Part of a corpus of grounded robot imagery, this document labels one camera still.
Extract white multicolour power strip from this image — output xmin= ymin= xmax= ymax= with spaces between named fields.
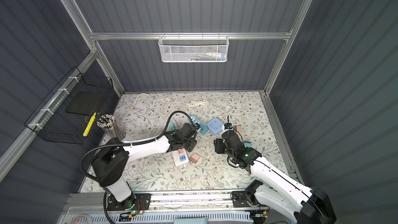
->
xmin=172 ymin=148 xmax=189 ymax=168

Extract teal plug cube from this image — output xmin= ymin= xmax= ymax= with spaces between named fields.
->
xmin=243 ymin=141 xmax=252 ymax=148
xmin=168 ymin=121 xmax=178 ymax=131

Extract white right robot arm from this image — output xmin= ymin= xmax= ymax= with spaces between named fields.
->
xmin=214 ymin=130 xmax=337 ymax=224

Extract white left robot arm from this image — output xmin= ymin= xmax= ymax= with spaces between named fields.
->
xmin=80 ymin=111 xmax=201 ymax=207

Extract brown pink plug cube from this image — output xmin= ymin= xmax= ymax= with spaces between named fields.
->
xmin=234 ymin=125 xmax=243 ymax=133

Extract teal power strip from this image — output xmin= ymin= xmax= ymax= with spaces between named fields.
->
xmin=190 ymin=114 xmax=208 ymax=135

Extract blue square power socket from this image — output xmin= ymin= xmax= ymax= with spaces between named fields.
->
xmin=206 ymin=118 xmax=224 ymax=135

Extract clear cup of pencils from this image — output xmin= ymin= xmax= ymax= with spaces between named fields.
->
xmin=96 ymin=114 xmax=126 ymax=141

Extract coiled white cable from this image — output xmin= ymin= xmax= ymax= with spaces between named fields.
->
xmin=186 ymin=100 xmax=210 ymax=116

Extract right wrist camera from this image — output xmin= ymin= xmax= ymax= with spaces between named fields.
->
xmin=223 ymin=123 xmax=234 ymax=132

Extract white power strip cable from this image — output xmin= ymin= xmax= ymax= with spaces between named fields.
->
xmin=132 ymin=92 xmax=175 ymax=114

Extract white wire mesh basket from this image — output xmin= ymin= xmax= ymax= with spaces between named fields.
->
xmin=158 ymin=37 xmax=230 ymax=63

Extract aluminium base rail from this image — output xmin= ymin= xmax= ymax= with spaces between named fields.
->
xmin=63 ymin=187 xmax=315 ymax=214

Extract black wire mesh basket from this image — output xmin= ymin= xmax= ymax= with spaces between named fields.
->
xmin=24 ymin=67 xmax=114 ymax=145

